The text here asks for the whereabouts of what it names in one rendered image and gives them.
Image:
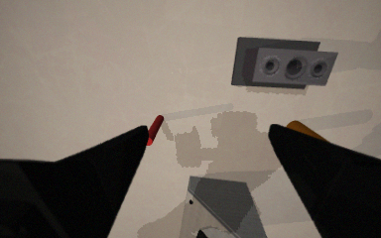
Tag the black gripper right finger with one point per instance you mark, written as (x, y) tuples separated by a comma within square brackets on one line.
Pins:
[(340, 188)]

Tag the brown cylinder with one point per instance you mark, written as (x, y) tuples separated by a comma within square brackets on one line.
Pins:
[(298, 126)]

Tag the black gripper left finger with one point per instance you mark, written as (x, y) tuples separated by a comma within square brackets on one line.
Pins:
[(79, 195)]

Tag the red peg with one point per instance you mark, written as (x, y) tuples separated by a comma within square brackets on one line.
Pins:
[(154, 129)]

